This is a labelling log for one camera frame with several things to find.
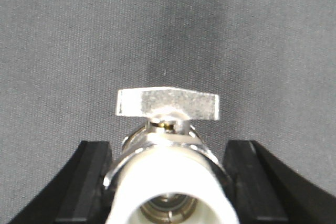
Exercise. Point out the metal valve with white caps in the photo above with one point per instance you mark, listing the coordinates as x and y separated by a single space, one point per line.
166 173

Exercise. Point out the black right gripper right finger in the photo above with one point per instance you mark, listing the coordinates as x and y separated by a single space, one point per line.
266 190

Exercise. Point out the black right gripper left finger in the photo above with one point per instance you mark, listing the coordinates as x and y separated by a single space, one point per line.
75 194

